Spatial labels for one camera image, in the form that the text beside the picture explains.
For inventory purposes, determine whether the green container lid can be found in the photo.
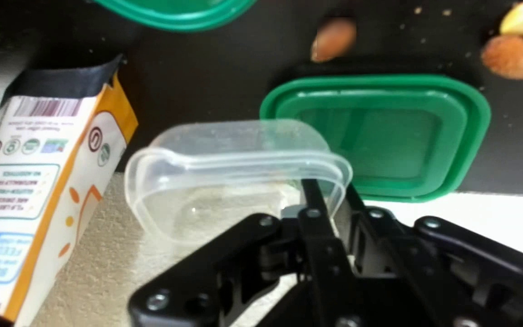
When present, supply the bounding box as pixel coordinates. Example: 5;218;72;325
259;75;491;202

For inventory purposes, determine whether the orange white carton box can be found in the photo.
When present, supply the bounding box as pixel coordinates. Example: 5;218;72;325
0;58;137;327

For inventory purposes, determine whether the brown nut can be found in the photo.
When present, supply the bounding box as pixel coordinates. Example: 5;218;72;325
481;35;523;80

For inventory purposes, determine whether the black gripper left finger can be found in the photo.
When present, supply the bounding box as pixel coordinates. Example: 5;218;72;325
126;213;299;327

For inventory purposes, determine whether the brown almond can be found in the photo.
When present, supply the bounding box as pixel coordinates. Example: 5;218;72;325
310;18;355;64

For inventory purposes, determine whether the clear plastic container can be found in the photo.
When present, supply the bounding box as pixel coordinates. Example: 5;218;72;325
123;120;352;245

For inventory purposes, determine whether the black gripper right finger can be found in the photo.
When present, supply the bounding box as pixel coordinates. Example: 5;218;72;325
348;207;523;327

